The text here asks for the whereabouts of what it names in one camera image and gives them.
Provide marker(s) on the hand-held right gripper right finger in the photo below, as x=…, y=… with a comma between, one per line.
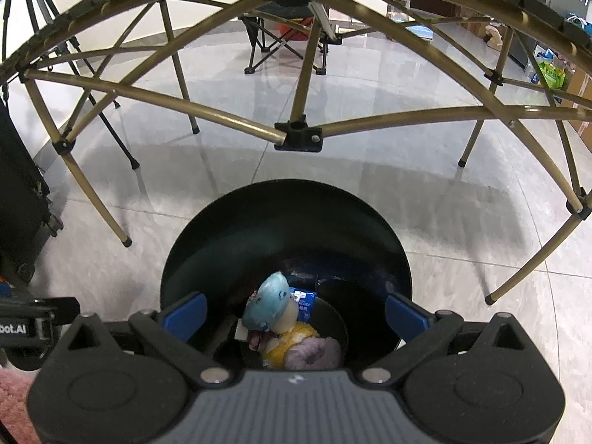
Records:
x=407, y=314

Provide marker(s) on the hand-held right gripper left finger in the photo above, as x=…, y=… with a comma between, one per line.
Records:
x=185, y=311

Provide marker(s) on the light blue plush toy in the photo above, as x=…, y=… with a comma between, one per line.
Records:
x=268, y=300

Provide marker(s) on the lavender fluffy cloth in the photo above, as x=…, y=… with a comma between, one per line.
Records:
x=319, y=352

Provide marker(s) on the blue tissue packet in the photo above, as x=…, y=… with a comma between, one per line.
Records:
x=305, y=307

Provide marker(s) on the cream and yellow plush toy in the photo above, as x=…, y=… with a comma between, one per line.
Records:
x=293, y=336

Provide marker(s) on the black round trash bin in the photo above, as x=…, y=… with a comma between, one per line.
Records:
x=286, y=222

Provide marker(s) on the person's left forearm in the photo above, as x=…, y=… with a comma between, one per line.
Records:
x=11, y=407

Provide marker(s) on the black equipment case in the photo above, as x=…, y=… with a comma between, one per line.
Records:
x=18, y=185

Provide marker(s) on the tan folding slat table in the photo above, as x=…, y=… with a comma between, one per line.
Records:
x=185, y=106

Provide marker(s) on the large cardboard box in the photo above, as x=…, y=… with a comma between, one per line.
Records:
x=583, y=101

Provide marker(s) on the green plastic bag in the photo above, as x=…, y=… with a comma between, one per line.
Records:
x=552, y=76

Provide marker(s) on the blue and white tray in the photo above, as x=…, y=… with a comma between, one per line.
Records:
x=423, y=32

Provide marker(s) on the black folding chair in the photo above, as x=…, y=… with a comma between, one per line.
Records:
x=259, y=32

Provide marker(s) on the tan paper bag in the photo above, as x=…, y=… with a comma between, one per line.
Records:
x=494, y=37

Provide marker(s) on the clear plastic jar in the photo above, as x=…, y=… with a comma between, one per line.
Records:
x=401, y=7

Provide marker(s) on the dark brown door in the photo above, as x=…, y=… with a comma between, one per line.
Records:
x=434, y=7

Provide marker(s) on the black camera tripod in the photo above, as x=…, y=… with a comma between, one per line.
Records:
x=135, y=163

